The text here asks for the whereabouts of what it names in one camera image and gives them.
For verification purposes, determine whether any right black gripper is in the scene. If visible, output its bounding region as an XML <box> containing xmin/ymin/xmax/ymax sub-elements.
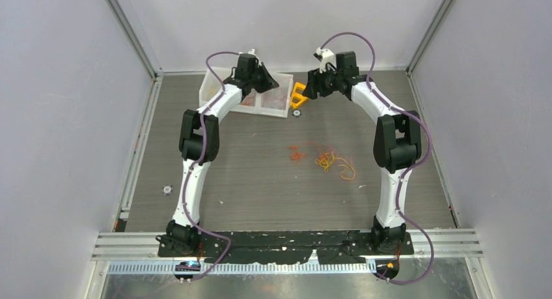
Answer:
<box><xmin>301</xmin><ymin>64</ymin><xmax>342</xmax><ymax>100</ymax></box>

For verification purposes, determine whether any thin red cable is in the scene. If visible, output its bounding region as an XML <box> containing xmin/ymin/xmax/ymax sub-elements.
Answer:
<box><xmin>263</xmin><ymin>87</ymin><xmax>290</xmax><ymax>110</ymax></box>

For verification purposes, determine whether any orange red cable pile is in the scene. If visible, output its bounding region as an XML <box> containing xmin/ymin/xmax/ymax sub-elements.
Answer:
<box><xmin>288</xmin><ymin>142</ymin><xmax>357</xmax><ymax>181</ymax></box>

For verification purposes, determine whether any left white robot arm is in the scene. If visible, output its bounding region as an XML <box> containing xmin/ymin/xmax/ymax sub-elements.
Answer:
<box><xmin>156</xmin><ymin>50</ymin><xmax>279</xmax><ymax>257</ymax></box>

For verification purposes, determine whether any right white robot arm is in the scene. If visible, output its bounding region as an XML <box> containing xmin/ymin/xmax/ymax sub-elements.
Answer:
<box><xmin>303</xmin><ymin>48</ymin><xmax>422</xmax><ymax>254</ymax></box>

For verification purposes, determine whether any white three-compartment bin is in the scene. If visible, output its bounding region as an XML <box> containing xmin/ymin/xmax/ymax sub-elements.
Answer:
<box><xmin>199</xmin><ymin>72</ymin><xmax>294</xmax><ymax>118</ymax></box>

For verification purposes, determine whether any small round token left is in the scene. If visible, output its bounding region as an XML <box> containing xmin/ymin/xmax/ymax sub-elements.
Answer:
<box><xmin>162</xmin><ymin>184</ymin><xmax>173</xmax><ymax>195</ymax></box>

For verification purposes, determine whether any yellow triangular plastic frame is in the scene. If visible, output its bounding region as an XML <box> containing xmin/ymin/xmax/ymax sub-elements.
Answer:
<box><xmin>290</xmin><ymin>82</ymin><xmax>309</xmax><ymax>109</ymax></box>

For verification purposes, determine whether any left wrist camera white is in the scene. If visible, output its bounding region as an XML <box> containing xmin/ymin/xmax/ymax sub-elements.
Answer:
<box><xmin>247</xmin><ymin>48</ymin><xmax>257</xmax><ymax>57</ymax></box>

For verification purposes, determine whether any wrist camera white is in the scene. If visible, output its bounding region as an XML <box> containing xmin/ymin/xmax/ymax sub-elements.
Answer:
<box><xmin>247</xmin><ymin>48</ymin><xmax>257</xmax><ymax>57</ymax></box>
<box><xmin>313</xmin><ymin>48</ymin><xmax>335</xmax><ymax>72</ymax></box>

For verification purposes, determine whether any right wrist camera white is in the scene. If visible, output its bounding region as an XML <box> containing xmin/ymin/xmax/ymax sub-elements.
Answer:
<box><xmin>313</xmin><ymin>48</ymin><xmax>335</xmax><ymax>72</ymax></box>

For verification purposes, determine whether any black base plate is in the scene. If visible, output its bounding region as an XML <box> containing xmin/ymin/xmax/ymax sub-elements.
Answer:
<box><xmin>156</xmin><ymin>230</ymin><xmax>414</xmax><ymax>264</ymax></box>

